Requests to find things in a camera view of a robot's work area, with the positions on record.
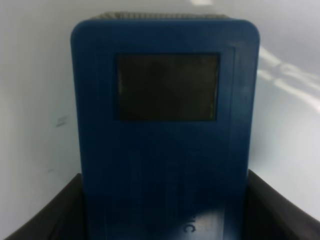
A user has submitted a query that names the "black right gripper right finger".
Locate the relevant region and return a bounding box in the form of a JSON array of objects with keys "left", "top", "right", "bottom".
[{"left": 242, "top": 170, "right": 320, "bottom": 240}]

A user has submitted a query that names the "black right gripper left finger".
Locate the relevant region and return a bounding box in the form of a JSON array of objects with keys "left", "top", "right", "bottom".
[{"left": 6, "top": 173, "right": 87, "bottom": 240}]

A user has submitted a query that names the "blue board eraser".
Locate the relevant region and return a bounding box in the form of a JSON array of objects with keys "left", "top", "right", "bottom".
[{"left": 70, "top": 16, "right": 260, "bottom": 240}]

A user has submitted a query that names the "white whiteboard with aluminium frame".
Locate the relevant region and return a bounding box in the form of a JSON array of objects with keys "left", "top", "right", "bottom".
[{"left": 0, "top": 0, "right": 320, "bottom": 239}]

